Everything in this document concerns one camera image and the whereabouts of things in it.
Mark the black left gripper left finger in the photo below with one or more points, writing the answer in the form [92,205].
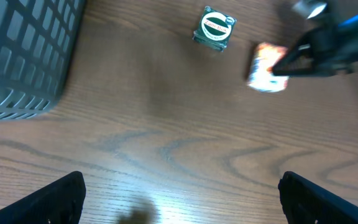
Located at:
[60,202]

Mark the orange Kleenex tissue pack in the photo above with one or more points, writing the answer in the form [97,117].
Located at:
[261,77]

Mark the round sticker item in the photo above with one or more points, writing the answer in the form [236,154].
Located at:
[214,29]

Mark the grey plastic mesh basket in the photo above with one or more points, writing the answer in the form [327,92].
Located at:
[37,40]

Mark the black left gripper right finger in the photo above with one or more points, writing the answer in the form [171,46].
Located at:
[305,202]

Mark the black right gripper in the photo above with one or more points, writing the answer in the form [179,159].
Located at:
[322,54]

